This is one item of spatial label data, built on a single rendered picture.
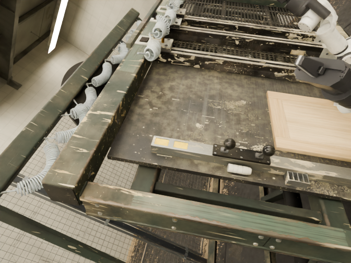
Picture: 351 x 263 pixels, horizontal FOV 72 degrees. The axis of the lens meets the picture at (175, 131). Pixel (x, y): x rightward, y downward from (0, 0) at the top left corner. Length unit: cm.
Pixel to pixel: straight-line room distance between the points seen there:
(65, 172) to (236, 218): 50
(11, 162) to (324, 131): 136
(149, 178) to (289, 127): 61
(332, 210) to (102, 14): 683
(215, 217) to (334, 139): 64
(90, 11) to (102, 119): 654
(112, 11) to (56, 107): 572
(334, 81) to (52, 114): 129
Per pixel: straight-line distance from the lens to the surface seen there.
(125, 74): 112
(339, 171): 101
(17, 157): 132
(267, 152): 78
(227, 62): 136
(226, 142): 76
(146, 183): 87
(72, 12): 763
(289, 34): 188
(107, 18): 721
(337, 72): 60
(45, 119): 145
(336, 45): 132
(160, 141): 88
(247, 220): 75
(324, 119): 125
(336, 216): 99
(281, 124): 111
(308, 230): 81
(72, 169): 77
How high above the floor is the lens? 192
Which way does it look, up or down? 17 degrees down
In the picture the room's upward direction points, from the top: 59 degrees counter-clockwise
